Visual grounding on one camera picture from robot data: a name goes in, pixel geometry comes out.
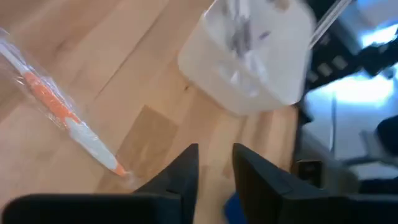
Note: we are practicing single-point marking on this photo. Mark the white plastic bin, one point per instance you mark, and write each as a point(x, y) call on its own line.
point(211, 71)

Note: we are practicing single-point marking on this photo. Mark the blue cloth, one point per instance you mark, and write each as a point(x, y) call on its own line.
point(231, 211)

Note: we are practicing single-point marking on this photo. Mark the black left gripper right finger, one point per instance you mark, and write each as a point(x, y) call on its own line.
point(258, 180)

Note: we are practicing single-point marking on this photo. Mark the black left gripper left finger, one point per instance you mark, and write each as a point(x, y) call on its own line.
point(186, 174)

